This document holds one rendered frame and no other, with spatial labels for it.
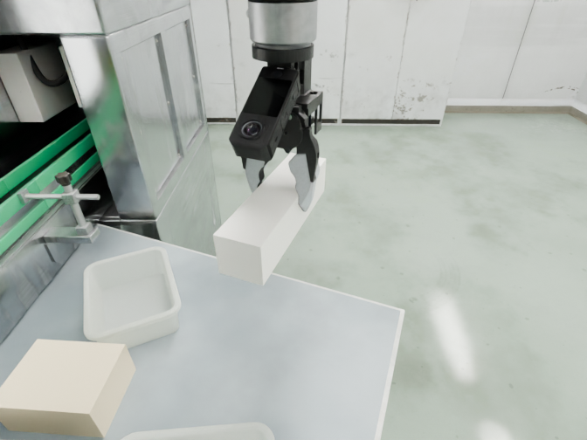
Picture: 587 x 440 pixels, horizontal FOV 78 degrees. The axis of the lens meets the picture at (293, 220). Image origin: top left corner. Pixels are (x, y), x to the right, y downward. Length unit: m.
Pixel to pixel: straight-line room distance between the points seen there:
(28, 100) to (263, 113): 0.94
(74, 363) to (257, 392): 0.31
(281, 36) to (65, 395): 0.60
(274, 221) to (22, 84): 0.94
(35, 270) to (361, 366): 0.73
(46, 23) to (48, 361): 0.69
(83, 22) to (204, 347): 0.72
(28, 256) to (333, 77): 3.18
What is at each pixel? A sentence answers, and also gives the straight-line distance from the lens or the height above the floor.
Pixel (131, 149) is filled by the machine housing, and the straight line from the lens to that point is 1.04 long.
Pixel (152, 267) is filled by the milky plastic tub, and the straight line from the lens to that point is 0.94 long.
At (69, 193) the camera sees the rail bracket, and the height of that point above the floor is 0.97.
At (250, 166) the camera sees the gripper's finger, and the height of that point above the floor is 1.14.
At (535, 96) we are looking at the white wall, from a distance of 4.95.
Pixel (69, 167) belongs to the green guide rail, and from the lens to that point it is 1.13.
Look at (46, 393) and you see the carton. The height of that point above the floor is 0.82.
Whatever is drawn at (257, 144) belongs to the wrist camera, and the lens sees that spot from 0.38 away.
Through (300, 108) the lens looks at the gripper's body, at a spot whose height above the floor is 1.23.
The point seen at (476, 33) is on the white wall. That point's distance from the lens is 4.46.
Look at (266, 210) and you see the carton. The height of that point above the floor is 1.11.
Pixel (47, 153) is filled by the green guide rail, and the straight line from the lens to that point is 1.19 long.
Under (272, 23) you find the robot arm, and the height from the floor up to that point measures 1.32.
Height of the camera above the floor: 1.37
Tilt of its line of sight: 35 degrees down
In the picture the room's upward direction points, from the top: straight up
